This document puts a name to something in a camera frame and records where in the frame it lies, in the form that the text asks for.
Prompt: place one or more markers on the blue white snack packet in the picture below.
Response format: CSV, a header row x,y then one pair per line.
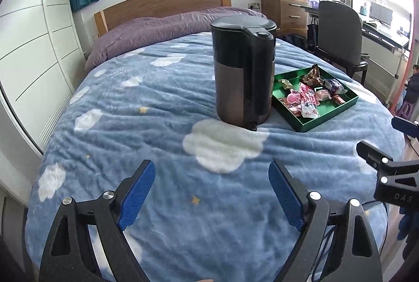
x,y
334,85

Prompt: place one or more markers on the green tray box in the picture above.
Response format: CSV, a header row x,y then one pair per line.
x,y
330,115

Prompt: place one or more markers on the wooden drawer cabinet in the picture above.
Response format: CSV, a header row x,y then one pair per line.
x,y
284,12

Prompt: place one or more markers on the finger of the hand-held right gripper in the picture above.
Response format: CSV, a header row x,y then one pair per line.
x,y
370,152
406,128

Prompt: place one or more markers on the purple stool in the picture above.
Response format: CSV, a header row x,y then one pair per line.
x,y
407,110

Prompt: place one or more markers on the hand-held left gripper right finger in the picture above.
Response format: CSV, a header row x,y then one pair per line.
x,y
284,200

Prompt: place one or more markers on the small green snack packet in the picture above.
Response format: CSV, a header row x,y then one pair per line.
x,y
287,84

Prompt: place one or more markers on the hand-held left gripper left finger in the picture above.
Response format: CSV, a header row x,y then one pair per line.
x,y
137,197

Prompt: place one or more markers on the purple duvet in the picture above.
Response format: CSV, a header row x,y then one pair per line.
x,y
147,30

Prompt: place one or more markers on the pink striped candy wrapper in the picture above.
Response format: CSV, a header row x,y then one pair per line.
x,y
322,94

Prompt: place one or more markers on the wooden headboard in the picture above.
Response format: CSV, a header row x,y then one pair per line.
x,y
163,0

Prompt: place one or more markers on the small red candy bar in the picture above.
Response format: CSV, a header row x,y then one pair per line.
x,y
338,99

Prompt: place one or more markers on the blue cloud print blanket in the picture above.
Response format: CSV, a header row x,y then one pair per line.
x,y
163,105

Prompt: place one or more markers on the long red white snack packet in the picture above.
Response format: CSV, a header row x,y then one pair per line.
x,y
307,102

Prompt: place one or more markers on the brown snack bag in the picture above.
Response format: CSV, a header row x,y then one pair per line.
x,y
312,75

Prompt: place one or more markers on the pink framed standing mirror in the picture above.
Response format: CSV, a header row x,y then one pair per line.
x,y
403,105

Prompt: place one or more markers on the grey chair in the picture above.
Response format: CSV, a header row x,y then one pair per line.
x,y
337,30

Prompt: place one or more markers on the silver computer monitor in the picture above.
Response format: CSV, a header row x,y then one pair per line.
x,y
381,13

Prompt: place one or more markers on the black and brown electric kettle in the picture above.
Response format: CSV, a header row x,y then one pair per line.
x,y
235,79

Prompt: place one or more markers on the person's right hand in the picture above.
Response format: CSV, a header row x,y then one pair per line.
x,y
407,221

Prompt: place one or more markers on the wall socket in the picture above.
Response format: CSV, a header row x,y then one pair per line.
x,y
254,5

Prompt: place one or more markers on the white wardrobe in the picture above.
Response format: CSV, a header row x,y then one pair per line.
x,y
32,39

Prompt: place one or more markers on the pink cartoon character snack packet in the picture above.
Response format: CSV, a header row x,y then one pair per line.
x,y
291,98

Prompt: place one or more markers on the black backpack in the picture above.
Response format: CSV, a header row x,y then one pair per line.
x,y
294,41

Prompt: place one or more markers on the white desk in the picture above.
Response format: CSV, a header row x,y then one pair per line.
x,y
386,36

